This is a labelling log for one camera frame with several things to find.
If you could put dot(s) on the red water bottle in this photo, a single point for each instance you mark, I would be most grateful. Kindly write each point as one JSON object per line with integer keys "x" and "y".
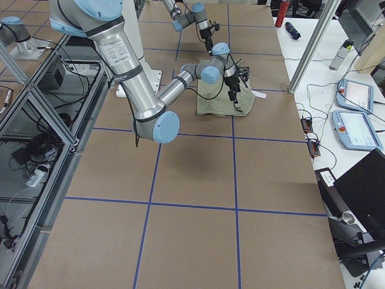
{"x": 282, "y": 13}

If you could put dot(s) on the orange black adapter box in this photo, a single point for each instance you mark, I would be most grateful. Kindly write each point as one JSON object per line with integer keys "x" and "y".
{"x": 306, "y": 124}

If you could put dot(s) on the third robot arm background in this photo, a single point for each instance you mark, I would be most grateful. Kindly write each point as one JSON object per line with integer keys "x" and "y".
{"x": 13, "y": 30}

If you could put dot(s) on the aluminium frame side rail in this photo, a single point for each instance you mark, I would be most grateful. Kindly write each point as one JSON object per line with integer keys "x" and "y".
{"x": 42, "y": 136}

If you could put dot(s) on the white shirt price tag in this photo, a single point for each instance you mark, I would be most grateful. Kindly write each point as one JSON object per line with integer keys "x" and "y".
{"x": 259, "y": 94}

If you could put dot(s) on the black box with white label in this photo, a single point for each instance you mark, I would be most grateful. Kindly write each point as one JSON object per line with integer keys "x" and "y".
{"x": 334, "y": 202}

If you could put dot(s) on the olive green long-sleeve shirt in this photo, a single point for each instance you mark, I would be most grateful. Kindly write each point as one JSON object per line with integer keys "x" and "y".
{"x": 214, "y": 99}

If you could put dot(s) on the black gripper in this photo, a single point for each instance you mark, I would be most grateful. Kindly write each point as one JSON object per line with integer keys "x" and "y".
{"x": 206, "y": 35}
{"x": 231, "y": 82}

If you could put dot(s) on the far teach pendant tablet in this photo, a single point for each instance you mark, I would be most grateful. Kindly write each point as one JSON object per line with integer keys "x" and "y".
{"x": 355, "y": 95}

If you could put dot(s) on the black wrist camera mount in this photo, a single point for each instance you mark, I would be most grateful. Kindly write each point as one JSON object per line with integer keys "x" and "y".
{"x": 244, "y": 73}

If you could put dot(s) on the folded dark blue umbrella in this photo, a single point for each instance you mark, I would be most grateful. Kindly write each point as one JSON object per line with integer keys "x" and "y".
{"x": 295, "y": 35}

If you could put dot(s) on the near teach pendant tablet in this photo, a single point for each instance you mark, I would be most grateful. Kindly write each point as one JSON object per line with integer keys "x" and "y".
{"x": 355, "y": 131}

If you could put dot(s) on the black monitor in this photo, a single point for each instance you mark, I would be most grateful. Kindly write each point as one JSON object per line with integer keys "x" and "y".
{"x": 362, "y": 189}

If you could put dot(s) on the clear plastic water bottle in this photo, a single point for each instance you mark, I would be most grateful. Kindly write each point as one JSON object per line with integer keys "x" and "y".
{"x": 341, "y": 54}

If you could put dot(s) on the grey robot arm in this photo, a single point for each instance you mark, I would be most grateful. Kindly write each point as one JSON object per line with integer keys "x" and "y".
{"x": 103, "y": 23}
{"x": 183, "y": 17}

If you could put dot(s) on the teach pendant tablet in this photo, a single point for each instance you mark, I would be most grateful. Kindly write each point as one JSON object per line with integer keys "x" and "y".
{"x": 355, "y": 95}
{"x": 355, "y": 131}

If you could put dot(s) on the aluminium frame post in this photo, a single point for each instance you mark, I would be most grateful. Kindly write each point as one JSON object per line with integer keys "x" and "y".
{"x": 315, "y": 39}

